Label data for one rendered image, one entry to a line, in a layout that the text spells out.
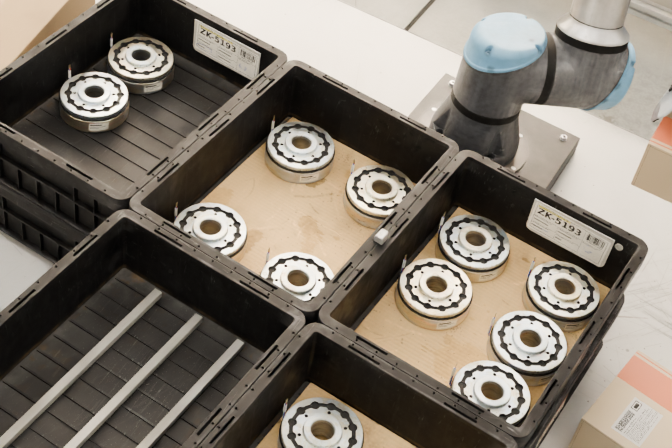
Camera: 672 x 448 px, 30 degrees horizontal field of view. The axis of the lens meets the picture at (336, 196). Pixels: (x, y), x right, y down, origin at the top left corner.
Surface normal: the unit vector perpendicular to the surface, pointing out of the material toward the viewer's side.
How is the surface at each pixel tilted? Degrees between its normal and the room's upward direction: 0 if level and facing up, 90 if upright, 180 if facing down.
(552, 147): 4
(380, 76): 0
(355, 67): 0
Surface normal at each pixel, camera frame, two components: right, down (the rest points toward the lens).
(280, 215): 0.13, -0.69
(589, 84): 0.12, 0.53
